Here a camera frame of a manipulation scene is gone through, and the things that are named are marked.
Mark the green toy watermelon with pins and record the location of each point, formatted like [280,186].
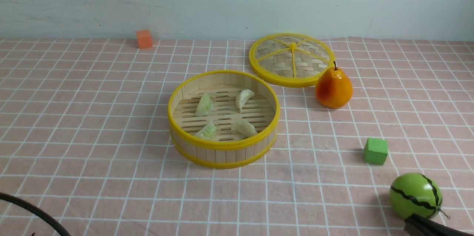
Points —
[415,193]

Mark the woven bamboo steamer lid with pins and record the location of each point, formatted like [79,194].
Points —
[289,59]

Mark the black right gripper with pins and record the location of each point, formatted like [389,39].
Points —
[416,225]

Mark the orange toy pear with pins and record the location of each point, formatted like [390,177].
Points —
[334,89]

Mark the pink grid tablecloth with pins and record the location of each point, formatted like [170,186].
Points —
[84,136]

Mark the bamboo steamer tray yellow rim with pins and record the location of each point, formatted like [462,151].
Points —
[230,149]

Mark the white dumpling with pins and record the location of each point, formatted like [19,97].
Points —
[243,97]
[245,128]

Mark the pale green dumpling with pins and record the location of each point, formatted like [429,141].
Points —
[205,105]
[208,132]

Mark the green cube block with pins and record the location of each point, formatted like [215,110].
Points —
[376,151]

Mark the orange cube block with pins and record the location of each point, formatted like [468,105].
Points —
[144,39]

